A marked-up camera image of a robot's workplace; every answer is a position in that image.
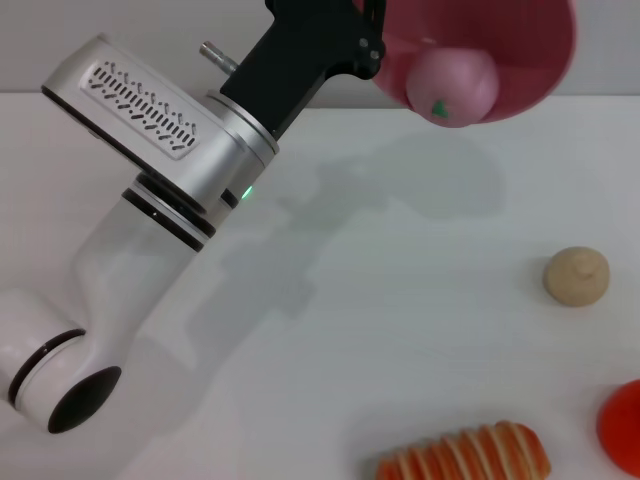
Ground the left arm cable with plug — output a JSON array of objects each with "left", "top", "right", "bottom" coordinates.
[{"left": 199, "top": 41, "right": 239, "bottom": 74}]

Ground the red toy tomato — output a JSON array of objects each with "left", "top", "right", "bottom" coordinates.
[{"left": 596, "top": 378, "right": 640, "bottom": 476}]

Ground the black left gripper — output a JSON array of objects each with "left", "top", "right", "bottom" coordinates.
[{"left": 219, "top": 0, "right": 389, "bottom": 140}]

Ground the beige round toy bun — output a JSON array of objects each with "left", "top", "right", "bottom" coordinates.
[{"left": 543, "top": 245, "right": 611, "bottom": 307}]

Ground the pink toy peach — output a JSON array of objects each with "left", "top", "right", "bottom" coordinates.
[{"left": 405, "top": 47, "right": 501, "bottom": 130}]

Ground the pink plastic bowl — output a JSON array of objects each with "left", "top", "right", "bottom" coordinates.
[{"left": 352, "top": 0, "right": 578, "bottom": 124}]

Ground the orange striped toy bread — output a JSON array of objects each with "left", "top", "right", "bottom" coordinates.
[{"left": 374, "top": 420, "right": 552, "bottom": 480}]

